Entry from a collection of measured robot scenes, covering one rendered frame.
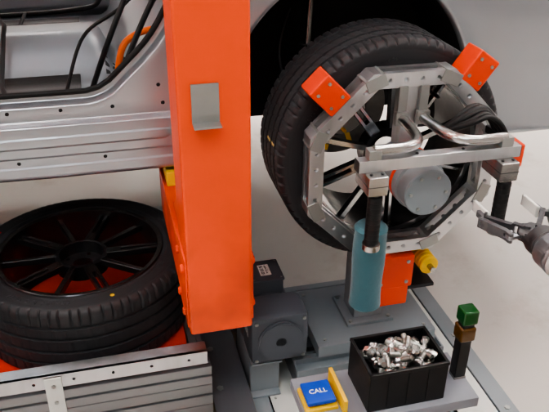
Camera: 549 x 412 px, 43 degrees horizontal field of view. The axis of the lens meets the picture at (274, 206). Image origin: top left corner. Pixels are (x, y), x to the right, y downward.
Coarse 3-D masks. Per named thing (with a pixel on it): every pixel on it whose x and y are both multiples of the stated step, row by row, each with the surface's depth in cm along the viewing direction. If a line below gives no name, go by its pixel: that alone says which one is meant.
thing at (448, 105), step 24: (432, 96) 190; (360, 120) 187; (384, 120) 194; (336, 144) 189; (360, 144) 191; (432, 144) 218; (456, 144) 205; (336, 168) 194; (456, 168) 203; (336, 192) 221; (360, 192) 199; (360, 216) 209; (384, 216) 206; (408, 216) 208
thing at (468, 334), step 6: (456, 324) 167; (456, 330) 167; (462, 330) 165; (468, 330) 165; (474, 330) 165; (456, 336) 168; (462, 336) 165; (468, 336) 166; (474, 336) 166; (462, 342) 166
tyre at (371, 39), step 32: (352, 32) 188; (384, 32) 182; (416, 32) 186; (288, 64) 194; (320, 64) 181; (352, 64) 176; (384, 64) 179; (288, 96) 185; (288, 128) 181; (288, 160) 185; (288, 192) 190; (416, 224) 207
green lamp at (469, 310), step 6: (462, 306) 164; (468, 306) 164; (474, 306) 165; (462, 312) 163; (468, 312) 162; (474, 312) 163; (462, 318) 163; (468, 318) 163; (474, 318) 163; (462, 324) 164; (468, 324) 164; (474, 324) 164
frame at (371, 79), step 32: (416, 64) 178; (448, 64) 178; (352, 96) 172; (480, 96) 181; (320, 128) 174; (480, 128) 191; (320, 160) 178; (320, 192) 183; (480, 192) 196; (320, 224) 188; (448, 224) 200
